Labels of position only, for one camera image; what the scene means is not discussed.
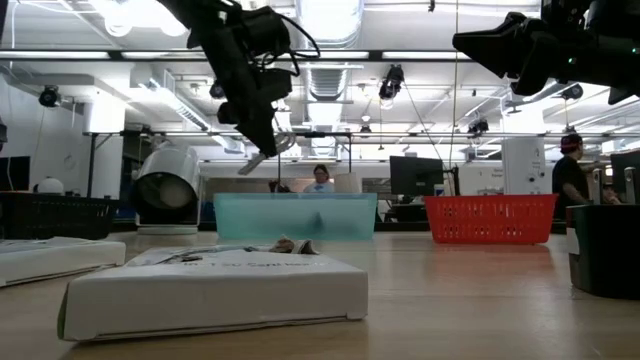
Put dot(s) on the red plastic basket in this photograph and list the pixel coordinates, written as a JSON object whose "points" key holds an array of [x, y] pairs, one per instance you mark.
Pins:
{"points": [[490, 220]]}

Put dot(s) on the white pillar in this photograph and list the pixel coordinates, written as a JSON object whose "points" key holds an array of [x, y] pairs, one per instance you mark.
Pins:
{"points": [[524, 167]]}

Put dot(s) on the person with cap standing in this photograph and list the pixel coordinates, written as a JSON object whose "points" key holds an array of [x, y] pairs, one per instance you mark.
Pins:
{"points": [[567, 180]]}

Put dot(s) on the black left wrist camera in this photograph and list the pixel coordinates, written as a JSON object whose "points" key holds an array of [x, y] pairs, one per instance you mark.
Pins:
{"points": [[265, 30]]}

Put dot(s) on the black rig frame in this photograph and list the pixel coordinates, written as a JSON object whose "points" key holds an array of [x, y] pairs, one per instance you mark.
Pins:
{"points": [[200, 55]]}

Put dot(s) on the black computer monitor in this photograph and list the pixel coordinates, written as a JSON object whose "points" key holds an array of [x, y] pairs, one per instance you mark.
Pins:
{"points": [[625, 172]]}

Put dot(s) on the black ceiling camera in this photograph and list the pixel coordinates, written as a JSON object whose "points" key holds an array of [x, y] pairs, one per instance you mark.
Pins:
{"points": [[48, 96], [391, 82]]}

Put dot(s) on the black monitor on stand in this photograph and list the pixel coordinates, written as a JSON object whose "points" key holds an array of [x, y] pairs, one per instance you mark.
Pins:
{"points": [[415, 175]]}

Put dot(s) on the teal translucent plastic bin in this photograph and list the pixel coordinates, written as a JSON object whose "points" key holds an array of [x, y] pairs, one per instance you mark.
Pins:
{"points": [[295, 215]]}

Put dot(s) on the black plastic basket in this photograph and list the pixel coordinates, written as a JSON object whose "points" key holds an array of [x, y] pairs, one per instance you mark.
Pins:
{"points": [[55, 217]]}

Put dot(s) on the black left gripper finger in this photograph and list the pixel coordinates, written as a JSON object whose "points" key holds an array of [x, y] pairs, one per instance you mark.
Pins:
{"points": [[262, 137]]}

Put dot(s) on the white cylindrical studio lamp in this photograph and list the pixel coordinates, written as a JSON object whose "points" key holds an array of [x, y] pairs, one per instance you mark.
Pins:
{"points": [[167, 185]]}

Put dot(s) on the person behind teal bin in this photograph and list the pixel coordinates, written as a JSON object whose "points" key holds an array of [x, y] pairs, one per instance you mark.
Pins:
{"points": [[320, 182]]}

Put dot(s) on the black monitor beside dome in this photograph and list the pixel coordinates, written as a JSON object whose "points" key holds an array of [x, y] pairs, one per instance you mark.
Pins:
{"points": [[14, 173]]}

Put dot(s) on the crumpled paper wrapper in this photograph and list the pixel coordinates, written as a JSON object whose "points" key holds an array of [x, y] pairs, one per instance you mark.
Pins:
{"points": [[292, 246]]}

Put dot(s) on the white flat cardboard box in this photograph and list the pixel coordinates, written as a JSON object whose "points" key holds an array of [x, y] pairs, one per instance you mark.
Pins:
{"points": [[215, 295], [55, 260]]}

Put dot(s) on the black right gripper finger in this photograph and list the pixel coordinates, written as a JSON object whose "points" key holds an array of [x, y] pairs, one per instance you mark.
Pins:
{"points": [[505, 45], [537, 75]]}

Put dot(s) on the dark green container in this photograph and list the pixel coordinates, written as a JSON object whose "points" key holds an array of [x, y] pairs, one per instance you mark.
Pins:
{"points": [[607, 250]]}

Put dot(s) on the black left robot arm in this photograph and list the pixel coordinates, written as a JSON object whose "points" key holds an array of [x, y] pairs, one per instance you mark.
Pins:
{"points": [[185, 12]]}

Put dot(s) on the person seated at desk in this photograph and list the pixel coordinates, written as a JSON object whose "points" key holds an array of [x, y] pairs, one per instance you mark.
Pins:
{"points": [[610, 194]]}

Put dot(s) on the white dome lamp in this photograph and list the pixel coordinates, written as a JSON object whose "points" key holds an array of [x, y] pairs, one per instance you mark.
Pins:
{"points": [[50, 186]]}

